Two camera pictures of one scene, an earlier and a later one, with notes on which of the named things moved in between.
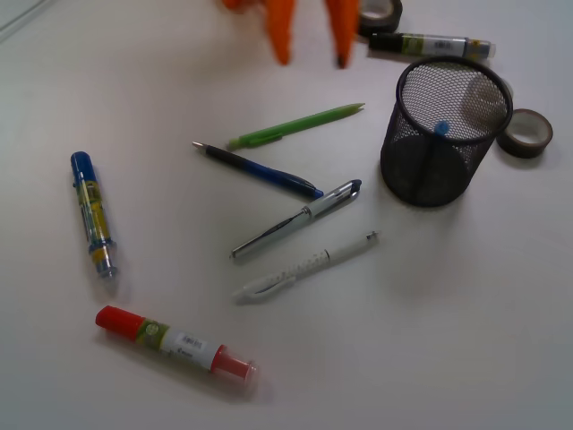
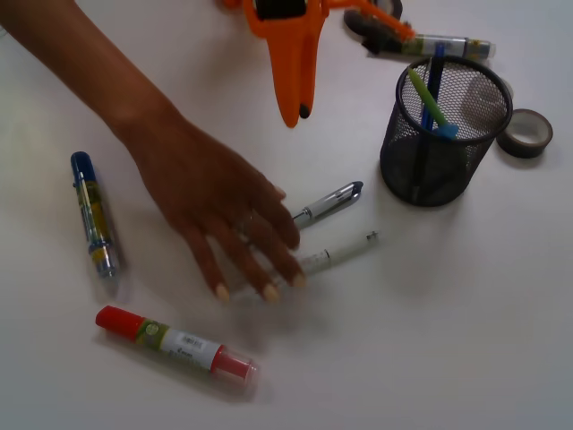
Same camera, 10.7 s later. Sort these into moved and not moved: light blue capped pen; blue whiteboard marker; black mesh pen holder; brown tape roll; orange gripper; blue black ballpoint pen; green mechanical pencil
Moved: light blue capped pen; blue black ballpoint pen; orange gripper; green mechanical pencil
Not moved: black mesh pen holder; blue whiteboard marker; brown tape roll
